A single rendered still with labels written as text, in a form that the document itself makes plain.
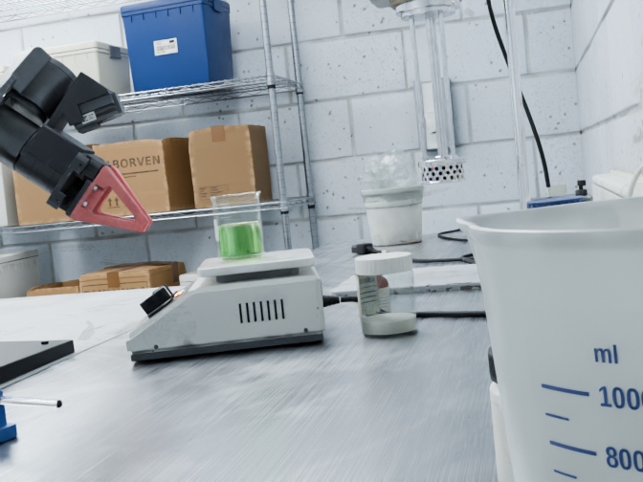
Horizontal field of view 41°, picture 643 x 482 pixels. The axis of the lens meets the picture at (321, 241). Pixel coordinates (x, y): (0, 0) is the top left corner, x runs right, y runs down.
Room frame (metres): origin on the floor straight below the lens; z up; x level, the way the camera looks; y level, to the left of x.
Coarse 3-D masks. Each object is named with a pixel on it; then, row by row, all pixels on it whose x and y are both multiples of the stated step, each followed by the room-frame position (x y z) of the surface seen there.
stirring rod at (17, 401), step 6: (0, 396) 0.61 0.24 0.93; (0, 402) 0.60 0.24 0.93; (6, 402) 0.60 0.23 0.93; (12, 402) 0.60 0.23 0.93; (18, 402) 0.59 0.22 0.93; (24, 402) 0.59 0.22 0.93; (30, 402) 0.59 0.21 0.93; (36, 402) 0.59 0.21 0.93; (42, 402) 0.58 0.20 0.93; (48, 402) 0.58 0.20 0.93; (54, 402) 0.58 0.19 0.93; (60, 402) 0.58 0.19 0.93
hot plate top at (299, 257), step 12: (276, 252) 0.95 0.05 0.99; (288, 252) 0.94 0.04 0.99; (300, 252) 0.92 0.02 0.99; (204, 264) 0.90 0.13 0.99; (216, 264) 0.89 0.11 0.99; (228, 264) 0.88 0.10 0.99; (240, 264) 0.86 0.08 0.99; (252, 264) 0.86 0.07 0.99; (264, 264) 0.86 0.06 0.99; (276, 264) 0.86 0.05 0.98; (288, 264) 0.86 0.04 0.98; (300, 264) 0.86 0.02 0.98; (312, 264) 0.86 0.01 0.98; (204, 276) 0.86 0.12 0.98
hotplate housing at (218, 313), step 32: (192, 288) 0.87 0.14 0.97; (224, 288) 0.86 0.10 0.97; (256, 288) 0.85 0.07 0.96; (288, 288) 0.85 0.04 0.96; (320, 288) 0.86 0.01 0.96; (160, 320) 0.85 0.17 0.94; (192, 320) 0.85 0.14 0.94; (224, 320) 0.85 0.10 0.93; (256, 320) 0.85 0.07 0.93; (288, 320) 0.85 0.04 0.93; (320, 320) 0.86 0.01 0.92; (160, 352) 0.85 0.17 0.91; (192, 352) 0.85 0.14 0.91
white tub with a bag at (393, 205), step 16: (368, 160) 1.91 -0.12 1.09; (384, 160) 1.88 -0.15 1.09; (400, 160) 1.86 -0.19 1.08; (368, 176) 1.91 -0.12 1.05; (384, 176) 1.87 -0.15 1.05; (400, 176) 1.86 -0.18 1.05; (416, 176) 1.87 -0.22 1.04; (368, 192) 1.87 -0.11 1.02; (384, 192) 1.85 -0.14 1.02; (400, 192) 1.84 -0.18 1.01; (416, 192) 1.86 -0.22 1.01; (368, 208) 1.89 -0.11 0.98; (384, 208) 1.86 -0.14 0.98; (400, 208) 1.85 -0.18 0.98; (416, 208) 1.87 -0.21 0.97; (368, 224) 1.92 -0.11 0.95; (384, 224) 1.86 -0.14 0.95; (400, 224) 1.85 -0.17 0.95; (416, 224) 1.87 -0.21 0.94; (384, 240) 1.87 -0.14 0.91; (400, 240) 1.86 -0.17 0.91; (416, 240) 1.87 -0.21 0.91
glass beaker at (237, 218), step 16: (224, 192) 0.93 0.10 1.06; (256, 192) 0.90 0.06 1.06; (224, 208) 0.89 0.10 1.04; (240, 208) 0.89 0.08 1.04; (256, 208) 0.90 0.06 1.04; (224, 224) 0.89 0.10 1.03; (240, 224) 0.89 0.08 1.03; (256, 224) 0.90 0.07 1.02; (224, 240) 0.89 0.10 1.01; (240, 240) 0.88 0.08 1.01; (256, 240) 0.89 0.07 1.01; (224, 256) 0.89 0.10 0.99; (240, 256) 0.88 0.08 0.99; (256, 256) 0.89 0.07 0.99
